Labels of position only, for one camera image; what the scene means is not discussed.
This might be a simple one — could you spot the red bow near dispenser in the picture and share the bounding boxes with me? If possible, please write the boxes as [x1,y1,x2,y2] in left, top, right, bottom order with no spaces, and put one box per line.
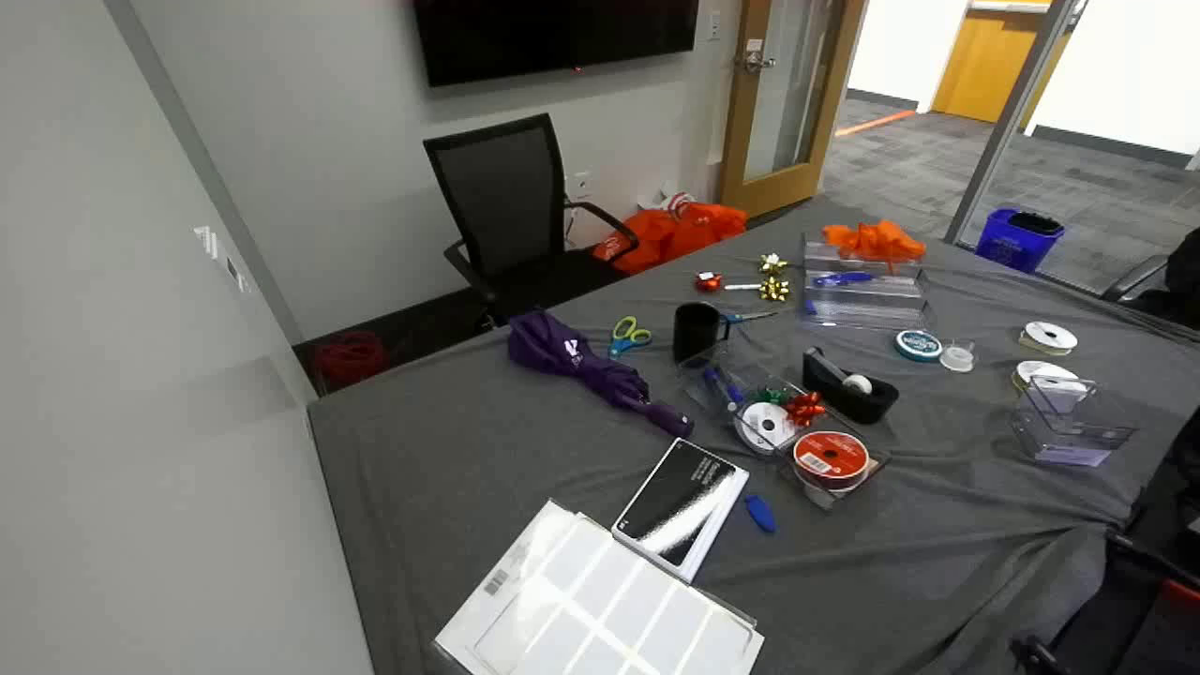
[784,389,824,429]

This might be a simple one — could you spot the black mesh office chair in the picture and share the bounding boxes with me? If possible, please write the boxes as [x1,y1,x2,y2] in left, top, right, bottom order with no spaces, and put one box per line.
[425,111,638,325]

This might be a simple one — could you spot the gold gift bow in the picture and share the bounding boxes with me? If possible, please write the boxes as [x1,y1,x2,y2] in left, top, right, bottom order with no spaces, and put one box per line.
[759,253,791,304]

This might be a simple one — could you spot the black cup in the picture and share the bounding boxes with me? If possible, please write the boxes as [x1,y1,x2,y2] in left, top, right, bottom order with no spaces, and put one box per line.
[671,304,723,365]

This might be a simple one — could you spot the green yellow scissors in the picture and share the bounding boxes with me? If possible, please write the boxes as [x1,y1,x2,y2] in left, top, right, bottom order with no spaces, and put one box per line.
[608,315,649,358]

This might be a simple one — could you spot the small clear tape roll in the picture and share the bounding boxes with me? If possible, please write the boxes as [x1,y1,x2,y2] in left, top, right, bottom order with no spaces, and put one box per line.
[943,346,974,374]

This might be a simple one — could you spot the purple folded umbrella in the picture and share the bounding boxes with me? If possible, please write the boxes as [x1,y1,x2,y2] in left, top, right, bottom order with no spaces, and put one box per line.
[506,310,693,438]

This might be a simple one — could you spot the wall-mounted black television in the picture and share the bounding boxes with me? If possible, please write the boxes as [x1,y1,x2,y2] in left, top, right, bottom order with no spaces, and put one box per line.
[414,0,699,86]

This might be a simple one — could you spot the red gift bow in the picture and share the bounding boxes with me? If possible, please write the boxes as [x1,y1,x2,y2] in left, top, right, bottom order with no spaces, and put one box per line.
[693,270,723,295]

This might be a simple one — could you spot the wooden door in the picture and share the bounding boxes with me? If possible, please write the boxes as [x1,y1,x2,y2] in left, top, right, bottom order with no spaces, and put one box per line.
[718,0,865,219]

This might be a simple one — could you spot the orange cloth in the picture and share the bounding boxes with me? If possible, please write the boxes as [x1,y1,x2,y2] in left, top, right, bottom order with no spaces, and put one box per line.
[821,219,925,265]

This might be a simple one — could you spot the grey tablecloth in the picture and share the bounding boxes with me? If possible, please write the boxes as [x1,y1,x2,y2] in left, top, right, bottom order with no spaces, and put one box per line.
[311,243,1200,675]

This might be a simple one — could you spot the orange plastic bag on floor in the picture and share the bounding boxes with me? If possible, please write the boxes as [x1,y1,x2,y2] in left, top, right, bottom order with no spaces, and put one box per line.
[594,204,748,275]

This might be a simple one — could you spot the teal ribbon spool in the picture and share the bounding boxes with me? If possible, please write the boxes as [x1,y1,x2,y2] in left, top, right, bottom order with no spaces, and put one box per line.
[894,331,946,361]

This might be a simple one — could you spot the white ribbon roll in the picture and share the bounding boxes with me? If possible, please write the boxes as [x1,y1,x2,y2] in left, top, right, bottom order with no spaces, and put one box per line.
[736,401,795,453]

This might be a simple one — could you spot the black tablet with white frame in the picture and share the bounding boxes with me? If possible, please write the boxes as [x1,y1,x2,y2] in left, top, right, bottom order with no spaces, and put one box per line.
[611,438,749,580]

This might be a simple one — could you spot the clear acrylic stationery holder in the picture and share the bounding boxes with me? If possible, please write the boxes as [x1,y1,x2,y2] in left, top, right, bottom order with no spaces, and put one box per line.
[1010,374,1135,468]

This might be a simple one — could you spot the blue marker pen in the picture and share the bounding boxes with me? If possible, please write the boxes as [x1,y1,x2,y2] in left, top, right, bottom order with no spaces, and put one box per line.
[741,493,778,536]

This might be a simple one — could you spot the large clear acrylic organizer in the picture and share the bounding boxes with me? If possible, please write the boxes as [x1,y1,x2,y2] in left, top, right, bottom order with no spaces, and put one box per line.
[798,241,925,325]

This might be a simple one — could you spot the orange ribbon spool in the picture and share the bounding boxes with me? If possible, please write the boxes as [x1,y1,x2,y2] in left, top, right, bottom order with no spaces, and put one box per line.
[791,431,875,483]

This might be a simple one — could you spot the blue recycling bin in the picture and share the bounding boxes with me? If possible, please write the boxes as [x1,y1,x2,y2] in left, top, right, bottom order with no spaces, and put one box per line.
[974,211,1066,275]

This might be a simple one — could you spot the white ribbon spool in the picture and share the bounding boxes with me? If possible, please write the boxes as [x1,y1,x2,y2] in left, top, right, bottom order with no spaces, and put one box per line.
[1011,361,1080,386]
[1021,319,1080,358]

